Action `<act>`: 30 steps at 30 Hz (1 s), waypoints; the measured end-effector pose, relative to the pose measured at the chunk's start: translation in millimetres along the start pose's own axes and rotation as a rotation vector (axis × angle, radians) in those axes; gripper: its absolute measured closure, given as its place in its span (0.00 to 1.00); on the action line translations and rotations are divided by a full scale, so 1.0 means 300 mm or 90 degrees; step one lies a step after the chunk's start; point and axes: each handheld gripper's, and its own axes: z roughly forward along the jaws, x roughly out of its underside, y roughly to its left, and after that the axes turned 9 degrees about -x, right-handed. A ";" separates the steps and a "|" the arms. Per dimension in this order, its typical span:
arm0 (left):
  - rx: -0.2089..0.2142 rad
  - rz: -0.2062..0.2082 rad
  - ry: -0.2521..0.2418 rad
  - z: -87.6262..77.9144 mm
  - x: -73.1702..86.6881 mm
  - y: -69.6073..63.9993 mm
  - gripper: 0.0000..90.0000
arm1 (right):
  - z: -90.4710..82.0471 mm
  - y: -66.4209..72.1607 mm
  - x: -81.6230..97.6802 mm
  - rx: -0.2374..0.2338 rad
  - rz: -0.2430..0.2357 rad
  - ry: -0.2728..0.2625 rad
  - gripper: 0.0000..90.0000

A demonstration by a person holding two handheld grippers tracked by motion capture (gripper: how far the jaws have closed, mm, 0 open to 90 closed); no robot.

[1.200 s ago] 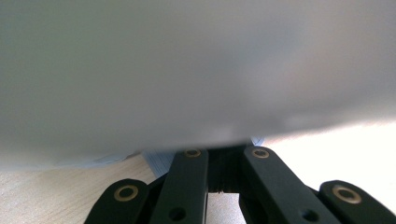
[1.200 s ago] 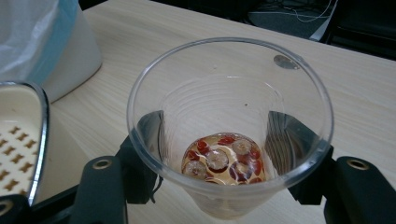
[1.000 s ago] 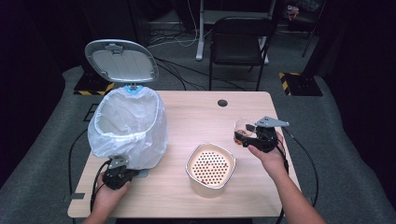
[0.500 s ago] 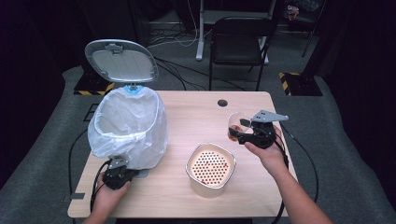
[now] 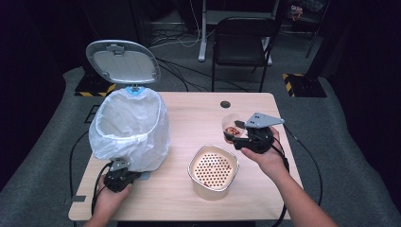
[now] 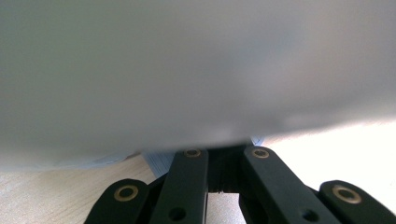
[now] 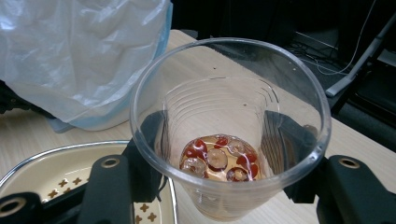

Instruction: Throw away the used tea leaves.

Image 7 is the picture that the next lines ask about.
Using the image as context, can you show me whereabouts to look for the sliced red dates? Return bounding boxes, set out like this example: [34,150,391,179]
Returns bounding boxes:
[178,133,260,183]

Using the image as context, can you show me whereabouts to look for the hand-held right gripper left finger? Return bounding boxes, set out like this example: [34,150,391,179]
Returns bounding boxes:
[76,110,172,224]

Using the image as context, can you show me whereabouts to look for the clear plastic cup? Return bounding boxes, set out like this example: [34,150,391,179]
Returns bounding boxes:
[129,36,332,223]

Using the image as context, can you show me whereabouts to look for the white cable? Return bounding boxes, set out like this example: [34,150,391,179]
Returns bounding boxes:
[306,0,378,77]

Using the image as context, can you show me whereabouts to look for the white desk frame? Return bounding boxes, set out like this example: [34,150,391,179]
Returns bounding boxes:
[324,11,396,98]

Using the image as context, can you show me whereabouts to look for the cream perforated strainer basin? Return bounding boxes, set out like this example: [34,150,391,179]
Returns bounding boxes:
[0,139,179,224]

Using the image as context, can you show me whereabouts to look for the white plastic trash bag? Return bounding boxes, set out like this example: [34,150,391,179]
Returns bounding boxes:
[0,0,173,132]

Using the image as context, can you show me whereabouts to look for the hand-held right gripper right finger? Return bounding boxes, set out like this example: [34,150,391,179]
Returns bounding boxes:
[261,110,396,224]

